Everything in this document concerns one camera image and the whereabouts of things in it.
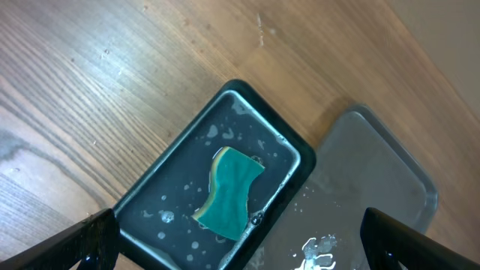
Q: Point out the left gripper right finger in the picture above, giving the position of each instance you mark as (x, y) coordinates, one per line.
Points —
(390, 244)

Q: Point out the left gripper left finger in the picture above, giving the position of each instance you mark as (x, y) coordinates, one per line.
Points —
(93, 243)

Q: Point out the green and yellow sponge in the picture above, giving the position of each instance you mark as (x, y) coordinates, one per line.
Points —
(225, 211)

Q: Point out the small black sponge tray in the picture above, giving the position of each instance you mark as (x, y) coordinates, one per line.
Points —
(156, 215)

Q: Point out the large dark brown tray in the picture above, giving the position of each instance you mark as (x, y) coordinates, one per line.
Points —
(359, 164)

